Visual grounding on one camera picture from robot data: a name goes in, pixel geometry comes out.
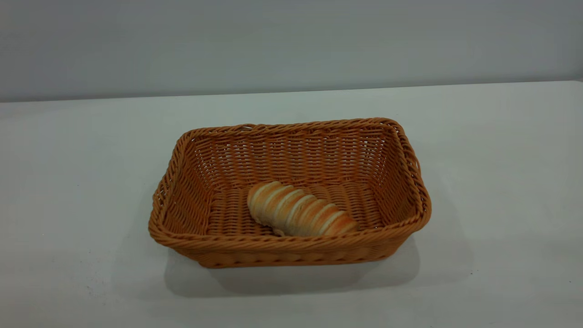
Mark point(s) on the orange woven wicker basket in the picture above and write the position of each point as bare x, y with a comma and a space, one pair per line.
291, 164

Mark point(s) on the long ridged bread roll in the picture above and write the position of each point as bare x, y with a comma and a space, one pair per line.
296, 212

